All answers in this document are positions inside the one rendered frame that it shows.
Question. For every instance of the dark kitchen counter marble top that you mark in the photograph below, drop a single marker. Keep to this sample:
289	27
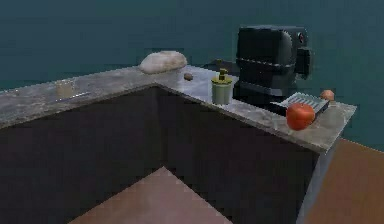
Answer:
100	143

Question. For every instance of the small brown potato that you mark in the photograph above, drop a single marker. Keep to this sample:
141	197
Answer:
188	76

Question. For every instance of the pale bread loaf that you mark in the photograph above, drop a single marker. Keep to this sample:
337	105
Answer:
163	61

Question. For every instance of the black coffee machine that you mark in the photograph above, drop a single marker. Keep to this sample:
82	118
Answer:
266	63

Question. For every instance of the red tomato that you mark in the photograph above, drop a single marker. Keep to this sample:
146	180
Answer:
300	116

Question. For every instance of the silver butter knife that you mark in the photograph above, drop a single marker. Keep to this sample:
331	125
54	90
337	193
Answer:
71	96

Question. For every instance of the clear glass cup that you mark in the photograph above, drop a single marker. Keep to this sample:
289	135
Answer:
65	88

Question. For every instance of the small orange egg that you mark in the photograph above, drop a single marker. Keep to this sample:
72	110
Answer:
327	95

